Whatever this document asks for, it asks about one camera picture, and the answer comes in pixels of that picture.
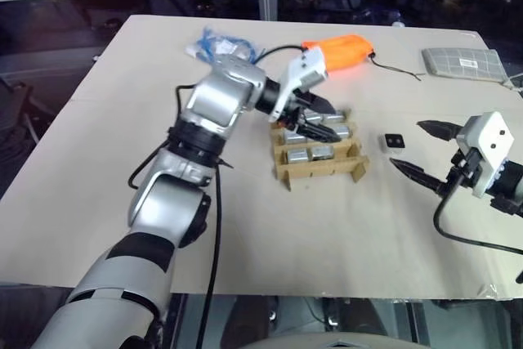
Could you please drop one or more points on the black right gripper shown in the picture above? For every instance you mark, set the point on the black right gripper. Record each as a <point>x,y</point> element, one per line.
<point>463,169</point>

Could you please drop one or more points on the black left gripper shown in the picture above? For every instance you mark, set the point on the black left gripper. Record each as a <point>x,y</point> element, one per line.
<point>295,108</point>

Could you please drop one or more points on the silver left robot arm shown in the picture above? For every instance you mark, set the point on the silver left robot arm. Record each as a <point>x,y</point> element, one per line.
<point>212,95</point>

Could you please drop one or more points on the brown cardboard divider tray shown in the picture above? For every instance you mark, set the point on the brown cardboard divider tray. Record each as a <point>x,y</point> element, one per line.
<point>318,169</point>

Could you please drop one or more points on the grey checkered pouch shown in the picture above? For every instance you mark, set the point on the grey checkered pouch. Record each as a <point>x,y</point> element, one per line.
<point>463,62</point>

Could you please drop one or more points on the white camera with black face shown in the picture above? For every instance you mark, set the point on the white camera with black face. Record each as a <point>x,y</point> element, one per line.
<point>394,142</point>

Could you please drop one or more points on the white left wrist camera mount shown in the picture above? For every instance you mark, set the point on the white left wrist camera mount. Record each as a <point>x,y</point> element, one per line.
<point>304,69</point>

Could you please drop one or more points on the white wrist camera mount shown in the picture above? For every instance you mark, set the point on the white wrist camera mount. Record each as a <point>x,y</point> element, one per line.
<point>488,140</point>
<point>304,69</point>

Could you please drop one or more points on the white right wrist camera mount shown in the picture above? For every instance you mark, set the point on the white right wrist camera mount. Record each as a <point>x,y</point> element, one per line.
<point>488,140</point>

